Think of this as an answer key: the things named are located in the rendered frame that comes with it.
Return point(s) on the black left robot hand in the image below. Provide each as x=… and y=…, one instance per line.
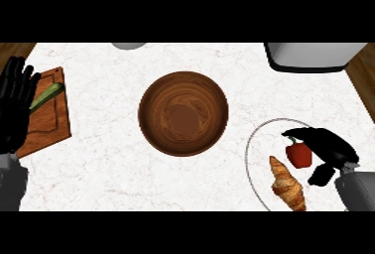
x=16, y=105

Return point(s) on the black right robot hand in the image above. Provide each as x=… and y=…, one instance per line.
x=329, y=143

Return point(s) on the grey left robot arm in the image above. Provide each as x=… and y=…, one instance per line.
x=11, y=183

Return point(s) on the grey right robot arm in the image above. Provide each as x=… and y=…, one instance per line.
x=358, y=189

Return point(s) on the red bell pepper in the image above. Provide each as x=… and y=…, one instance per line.
x=299, y=154

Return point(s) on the white round placemat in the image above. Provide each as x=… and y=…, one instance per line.
x=264, y=149

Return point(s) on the brown wooden bowl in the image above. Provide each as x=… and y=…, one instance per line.
x=184, y=113

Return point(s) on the green cucumber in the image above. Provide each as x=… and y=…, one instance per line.
x=45, y=96

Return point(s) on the brown wooden cutting board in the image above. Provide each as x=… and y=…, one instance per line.
x=48, y=115

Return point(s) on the golden brown croissant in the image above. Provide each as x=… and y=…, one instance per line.
x=289, y=186

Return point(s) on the pale grey appliance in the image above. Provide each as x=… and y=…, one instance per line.
x=312, y=54

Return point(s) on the grey round object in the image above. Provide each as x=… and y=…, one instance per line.
x=129, y=45

